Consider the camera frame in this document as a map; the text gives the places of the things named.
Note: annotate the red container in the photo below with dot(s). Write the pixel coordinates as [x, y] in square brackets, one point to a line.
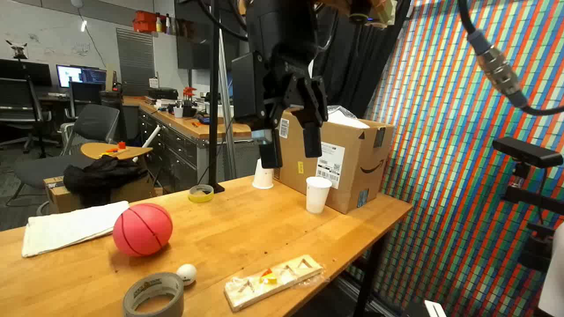
[145, 22]

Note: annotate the black metal table frame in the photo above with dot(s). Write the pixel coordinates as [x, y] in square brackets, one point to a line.
[367, 275]

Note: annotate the round wooden side table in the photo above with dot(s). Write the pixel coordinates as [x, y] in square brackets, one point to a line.
[115, 152]

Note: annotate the grey duct tape roll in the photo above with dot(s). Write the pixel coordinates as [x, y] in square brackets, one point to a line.
[136, 293]

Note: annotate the small cardboard box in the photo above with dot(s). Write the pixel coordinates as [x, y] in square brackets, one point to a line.
[57, 196]

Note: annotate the lit computer monitor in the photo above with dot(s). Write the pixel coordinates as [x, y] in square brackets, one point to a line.
[80, 76]

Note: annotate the Franka robot arm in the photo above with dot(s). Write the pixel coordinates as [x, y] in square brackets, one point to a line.
[275, 23]

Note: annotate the wooden block with seven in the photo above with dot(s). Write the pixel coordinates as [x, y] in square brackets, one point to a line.
[275, 282]

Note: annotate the white paper cup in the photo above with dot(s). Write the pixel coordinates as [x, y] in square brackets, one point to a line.
[263, 177]
[318, 196]

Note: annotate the black backpack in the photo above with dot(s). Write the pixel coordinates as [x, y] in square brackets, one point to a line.
[103, 178]

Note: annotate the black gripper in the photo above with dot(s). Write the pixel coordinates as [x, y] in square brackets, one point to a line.
[293, 89]

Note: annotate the black office chair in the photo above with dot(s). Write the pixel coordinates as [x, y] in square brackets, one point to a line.
[20, 99]

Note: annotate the black stereo camera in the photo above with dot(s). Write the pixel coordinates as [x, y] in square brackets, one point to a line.
[526, 152]

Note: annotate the yellow tape roll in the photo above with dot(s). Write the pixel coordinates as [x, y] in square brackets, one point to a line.
[201, 196]

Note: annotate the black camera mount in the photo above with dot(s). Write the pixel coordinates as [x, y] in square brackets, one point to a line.
[529, 196]

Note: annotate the colourful striped backdrop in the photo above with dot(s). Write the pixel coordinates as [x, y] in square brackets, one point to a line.
[446, 177]

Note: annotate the large cardboard shipping box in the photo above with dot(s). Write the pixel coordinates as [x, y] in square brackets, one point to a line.
[353, 159]

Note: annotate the black vertical pole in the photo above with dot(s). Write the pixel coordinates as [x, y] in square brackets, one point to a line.
[214, 106]

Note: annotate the wooden top workbench cabinet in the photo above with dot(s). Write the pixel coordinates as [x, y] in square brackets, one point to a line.
[177, 147]

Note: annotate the grey office chair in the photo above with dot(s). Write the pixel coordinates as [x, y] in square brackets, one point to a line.
[94, 124]

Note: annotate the small white ball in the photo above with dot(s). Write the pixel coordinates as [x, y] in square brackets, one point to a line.
[187, 273]

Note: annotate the red mini basketball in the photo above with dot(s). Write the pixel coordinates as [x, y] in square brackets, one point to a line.
[143, 229]

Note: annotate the black curtain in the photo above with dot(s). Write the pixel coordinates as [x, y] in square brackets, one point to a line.
[358, 59]

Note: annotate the white folded cloth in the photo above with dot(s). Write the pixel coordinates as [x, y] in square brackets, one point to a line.
[71, 228]

